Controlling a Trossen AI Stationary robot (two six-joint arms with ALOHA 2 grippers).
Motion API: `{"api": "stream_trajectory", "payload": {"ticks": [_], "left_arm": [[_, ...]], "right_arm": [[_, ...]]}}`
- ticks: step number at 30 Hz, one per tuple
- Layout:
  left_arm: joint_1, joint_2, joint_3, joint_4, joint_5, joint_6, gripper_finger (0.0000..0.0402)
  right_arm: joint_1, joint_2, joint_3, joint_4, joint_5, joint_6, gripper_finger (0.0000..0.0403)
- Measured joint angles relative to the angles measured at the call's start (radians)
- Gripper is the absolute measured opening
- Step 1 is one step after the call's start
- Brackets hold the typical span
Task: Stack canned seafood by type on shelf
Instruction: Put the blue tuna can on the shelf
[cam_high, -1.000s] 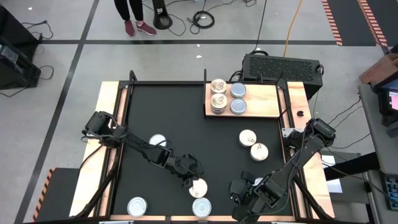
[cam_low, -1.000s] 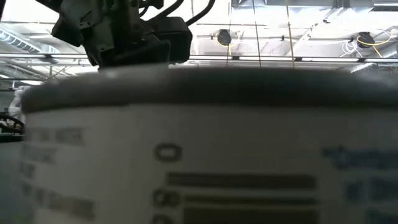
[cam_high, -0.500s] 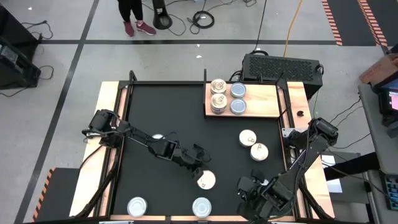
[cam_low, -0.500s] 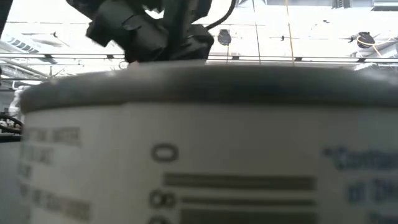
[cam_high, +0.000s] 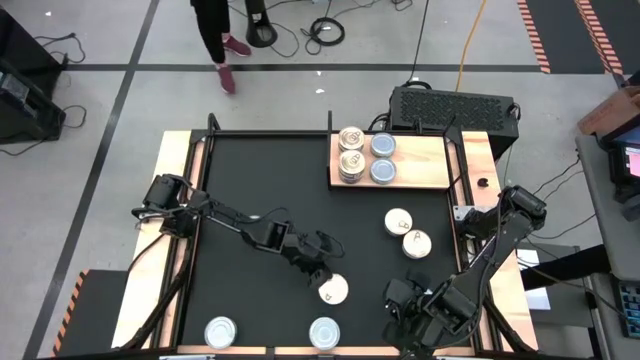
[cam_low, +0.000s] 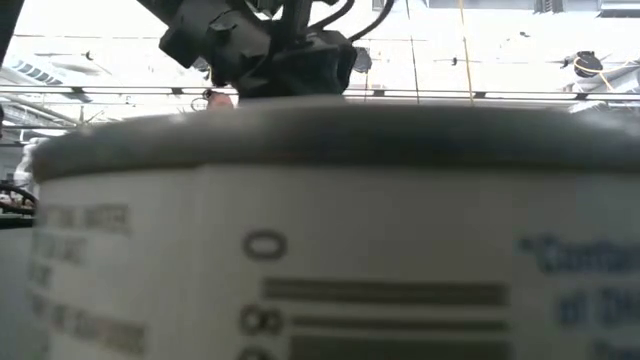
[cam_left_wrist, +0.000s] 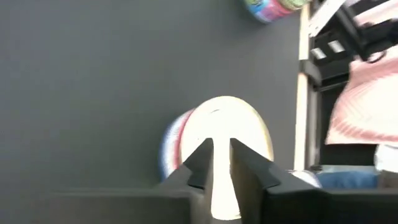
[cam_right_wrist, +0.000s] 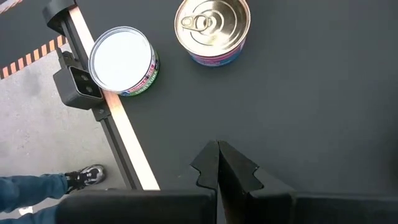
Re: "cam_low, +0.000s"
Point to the person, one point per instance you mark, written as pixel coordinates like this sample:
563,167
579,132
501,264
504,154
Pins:
220,101

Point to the long ceiling light bar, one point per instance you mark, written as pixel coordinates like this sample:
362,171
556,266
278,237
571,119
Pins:
125,90

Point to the green white tuna can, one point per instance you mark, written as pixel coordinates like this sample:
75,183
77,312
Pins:
320,200

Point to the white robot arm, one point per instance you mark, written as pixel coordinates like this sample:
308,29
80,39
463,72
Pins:
22,172

